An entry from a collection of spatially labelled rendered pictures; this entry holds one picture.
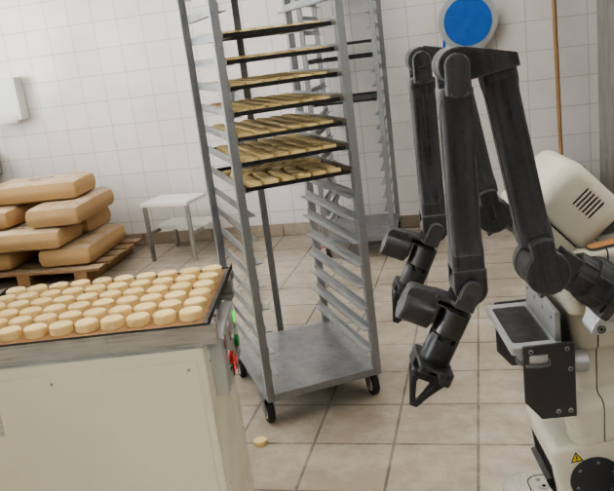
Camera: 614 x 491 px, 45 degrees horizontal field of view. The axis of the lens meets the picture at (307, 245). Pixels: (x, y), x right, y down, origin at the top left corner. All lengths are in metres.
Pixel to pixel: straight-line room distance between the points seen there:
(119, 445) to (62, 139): 4.87
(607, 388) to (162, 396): 0.94
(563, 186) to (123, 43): 4.97
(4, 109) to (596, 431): 5.60
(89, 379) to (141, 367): 0.12
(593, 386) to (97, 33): 5.15
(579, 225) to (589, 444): 0.46
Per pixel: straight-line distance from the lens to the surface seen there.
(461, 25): 5.35
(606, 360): 1.65
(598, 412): 1.64
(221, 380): 1.70
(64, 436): 1.79
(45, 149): 6.55
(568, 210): 1.48
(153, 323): 1.63
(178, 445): 1.74
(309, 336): 3.43
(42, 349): 1.73
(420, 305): 1.33
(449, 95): 1.23
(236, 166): 2.66
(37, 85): 6.50
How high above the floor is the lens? 1.43
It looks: 15 degrees down
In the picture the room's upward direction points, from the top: 7 degrees counter-clockwise
